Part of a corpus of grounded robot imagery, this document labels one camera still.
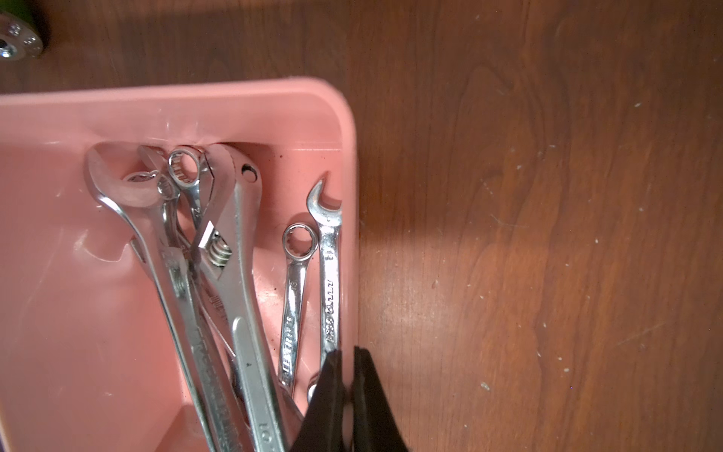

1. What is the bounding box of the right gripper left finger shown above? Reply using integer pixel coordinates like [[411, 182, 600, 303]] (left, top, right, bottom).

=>
[[290, 350, 346, 452]]

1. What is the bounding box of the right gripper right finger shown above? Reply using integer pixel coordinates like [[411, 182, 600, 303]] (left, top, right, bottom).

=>
[[352, 347, 410, 452]]

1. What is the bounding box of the small combination wrench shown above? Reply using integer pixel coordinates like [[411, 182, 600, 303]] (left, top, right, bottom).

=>
[[306, 176, 343, 370], [278, 222, 318, 397]]

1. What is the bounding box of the adjustable wrench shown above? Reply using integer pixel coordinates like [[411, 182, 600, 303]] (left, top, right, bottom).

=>
[[193, 144, 287, 451]]

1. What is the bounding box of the pink plastic storage box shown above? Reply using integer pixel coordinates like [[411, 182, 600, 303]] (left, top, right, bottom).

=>
[[1, 77, 359, 451]]

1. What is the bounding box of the large combination wrench 22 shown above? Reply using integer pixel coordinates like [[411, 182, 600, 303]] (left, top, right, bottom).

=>
[[85, 148, 252, 451]]

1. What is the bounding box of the large combination wrench 19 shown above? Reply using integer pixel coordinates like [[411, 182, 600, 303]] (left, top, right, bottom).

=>
[[139, 145, 235, 363]]

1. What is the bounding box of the green hose nozzle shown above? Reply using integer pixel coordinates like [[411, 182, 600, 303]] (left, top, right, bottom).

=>
[[1, 0, 45, 62]]

